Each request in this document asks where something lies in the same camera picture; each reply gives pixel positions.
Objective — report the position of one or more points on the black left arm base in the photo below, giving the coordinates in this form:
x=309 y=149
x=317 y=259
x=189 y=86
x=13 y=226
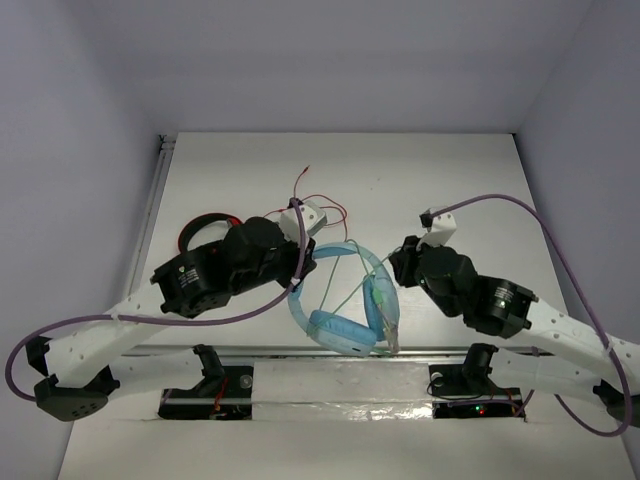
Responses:
x=223 y=393

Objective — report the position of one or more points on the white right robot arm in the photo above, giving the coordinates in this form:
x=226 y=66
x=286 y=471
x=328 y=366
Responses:
x=577 y=362

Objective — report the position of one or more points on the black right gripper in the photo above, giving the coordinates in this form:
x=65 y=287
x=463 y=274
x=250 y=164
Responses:
x=405 y=259

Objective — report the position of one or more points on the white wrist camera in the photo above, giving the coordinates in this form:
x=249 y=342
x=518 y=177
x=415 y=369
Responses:
x=314 y=219
x=439 y=228

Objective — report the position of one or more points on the light blue headphones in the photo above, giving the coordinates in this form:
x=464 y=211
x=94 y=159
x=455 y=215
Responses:
x=366 y=321

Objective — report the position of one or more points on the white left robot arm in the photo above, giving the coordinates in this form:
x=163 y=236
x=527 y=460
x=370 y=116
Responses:
x=85 y=370

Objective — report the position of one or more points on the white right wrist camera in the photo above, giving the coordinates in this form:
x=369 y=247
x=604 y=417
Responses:
x=439 y=228

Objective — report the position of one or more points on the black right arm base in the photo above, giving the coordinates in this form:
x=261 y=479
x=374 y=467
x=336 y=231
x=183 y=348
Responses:
x=464 y=390

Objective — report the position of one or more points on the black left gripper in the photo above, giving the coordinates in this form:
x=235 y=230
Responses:
x=302 y=261

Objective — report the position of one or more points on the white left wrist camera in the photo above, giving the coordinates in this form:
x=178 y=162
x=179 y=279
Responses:
x=314 y=219

